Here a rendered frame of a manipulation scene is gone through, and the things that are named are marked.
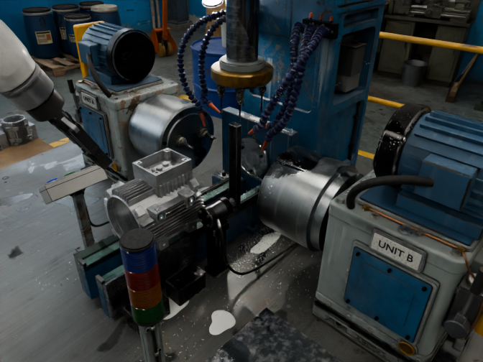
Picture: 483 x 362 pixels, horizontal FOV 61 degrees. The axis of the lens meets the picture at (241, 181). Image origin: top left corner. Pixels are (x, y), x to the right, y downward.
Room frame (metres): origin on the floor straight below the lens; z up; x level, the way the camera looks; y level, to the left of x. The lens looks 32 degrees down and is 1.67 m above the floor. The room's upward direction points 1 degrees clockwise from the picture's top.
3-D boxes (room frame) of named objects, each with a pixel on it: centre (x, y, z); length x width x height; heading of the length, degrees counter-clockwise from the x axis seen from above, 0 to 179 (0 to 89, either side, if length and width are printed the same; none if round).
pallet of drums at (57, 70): (5.91, 2.31, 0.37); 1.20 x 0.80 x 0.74; 137
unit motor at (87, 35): (1.55, 0.52, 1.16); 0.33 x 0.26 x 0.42; 47
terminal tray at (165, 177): (0.95, 0.21, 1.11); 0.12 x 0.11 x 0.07; 138
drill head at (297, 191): (0.92, -0.21, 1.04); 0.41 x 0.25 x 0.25; 47
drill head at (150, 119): (1.39, 0.29, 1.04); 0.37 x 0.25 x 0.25; 47
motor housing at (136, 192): (0.92, 0.24, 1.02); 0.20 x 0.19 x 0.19; 138
